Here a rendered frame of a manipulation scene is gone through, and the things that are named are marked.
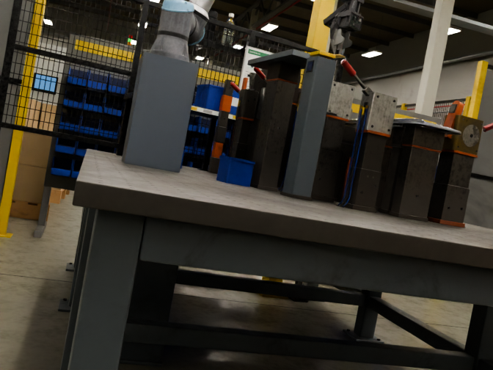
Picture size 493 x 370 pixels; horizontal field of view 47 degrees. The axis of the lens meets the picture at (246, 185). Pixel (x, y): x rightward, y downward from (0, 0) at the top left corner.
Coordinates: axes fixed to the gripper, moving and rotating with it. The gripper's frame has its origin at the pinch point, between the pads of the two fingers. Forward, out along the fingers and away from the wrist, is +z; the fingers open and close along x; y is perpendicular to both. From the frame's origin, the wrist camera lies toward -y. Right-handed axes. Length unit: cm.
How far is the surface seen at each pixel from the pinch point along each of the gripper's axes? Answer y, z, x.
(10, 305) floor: -84, 129, -73
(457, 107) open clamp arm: 48, 16, 13
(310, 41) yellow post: -109, -33, 82
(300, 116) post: 25, 31, -32
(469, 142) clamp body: 52, 26, 19
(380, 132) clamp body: 43, 31, -15
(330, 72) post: 29.3, 15.5, -28.2
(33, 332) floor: -52, 129, -73
